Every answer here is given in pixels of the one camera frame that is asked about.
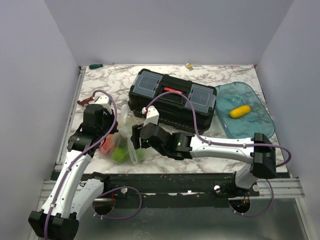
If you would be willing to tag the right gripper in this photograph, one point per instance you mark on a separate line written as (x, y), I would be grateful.
(135, 138)

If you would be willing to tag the clear plastic bag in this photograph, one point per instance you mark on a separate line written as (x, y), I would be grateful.
(122, 138)

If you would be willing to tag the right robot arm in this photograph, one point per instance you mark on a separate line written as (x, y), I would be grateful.
(257, 152)

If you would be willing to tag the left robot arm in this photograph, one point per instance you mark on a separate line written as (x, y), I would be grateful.
(59, 216)

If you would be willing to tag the green fake fruit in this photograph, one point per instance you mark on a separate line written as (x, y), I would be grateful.
(120, 155)

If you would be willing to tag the red fake fruit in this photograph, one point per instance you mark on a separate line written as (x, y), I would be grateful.
(108, 146)

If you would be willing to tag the yellow fake corn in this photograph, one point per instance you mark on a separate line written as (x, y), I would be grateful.
(239, 111)

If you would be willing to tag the black plastic toolbox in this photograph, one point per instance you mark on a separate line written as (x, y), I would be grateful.
(173, 109)

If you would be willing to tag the small yellow blue brush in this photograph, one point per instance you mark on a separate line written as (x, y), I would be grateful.
(189, 66)

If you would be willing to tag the blue transparent tray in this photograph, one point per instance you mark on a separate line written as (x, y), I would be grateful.
(235, 94)

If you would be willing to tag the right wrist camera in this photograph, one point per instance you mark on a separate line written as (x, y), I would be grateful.
(151, 115)

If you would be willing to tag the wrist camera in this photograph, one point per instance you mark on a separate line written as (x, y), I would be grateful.
(151, 115)
(102, 101)

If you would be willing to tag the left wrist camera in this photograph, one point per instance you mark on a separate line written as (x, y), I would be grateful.
(102, 101)

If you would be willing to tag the brown handled tool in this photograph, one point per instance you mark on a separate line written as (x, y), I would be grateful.
(85, 101)

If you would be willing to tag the black metal base rail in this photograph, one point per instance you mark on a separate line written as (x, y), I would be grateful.
(177, 190)

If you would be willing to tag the green handled screwdriver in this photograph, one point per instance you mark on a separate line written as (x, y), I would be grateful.
(98, 66)

